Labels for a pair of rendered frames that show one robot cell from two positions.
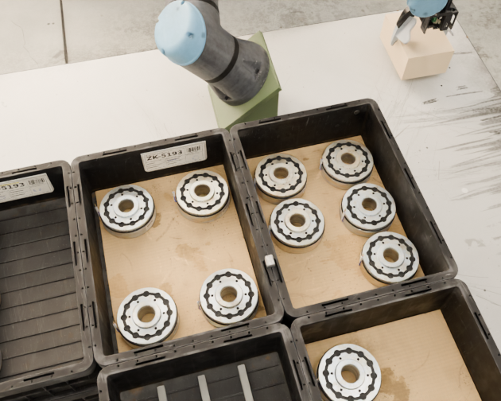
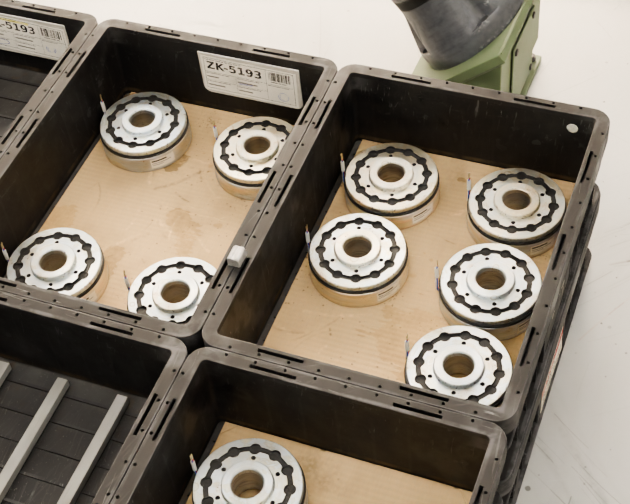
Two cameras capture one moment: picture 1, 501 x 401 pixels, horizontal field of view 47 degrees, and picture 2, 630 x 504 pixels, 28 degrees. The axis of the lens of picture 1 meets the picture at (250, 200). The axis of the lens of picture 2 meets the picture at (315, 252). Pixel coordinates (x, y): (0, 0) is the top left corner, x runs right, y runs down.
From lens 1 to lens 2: 0.63 m
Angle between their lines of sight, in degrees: 26
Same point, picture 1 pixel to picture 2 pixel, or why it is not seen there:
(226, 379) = (93, 405)
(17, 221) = (12, 86)
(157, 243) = (153, 192)
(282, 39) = not seen: outside the picture
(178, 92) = (392, 32)
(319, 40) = not seen: outside the picture
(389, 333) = (371, 482)
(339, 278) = (365, 366)
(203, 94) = not seen: hidden behind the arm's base
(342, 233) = (425, 309)
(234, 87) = (434, 30)
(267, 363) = not seen: hidden behind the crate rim
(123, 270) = (82, 205)
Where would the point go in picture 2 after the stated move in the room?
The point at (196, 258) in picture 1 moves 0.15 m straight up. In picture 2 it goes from (185, 236) to (160, 139)
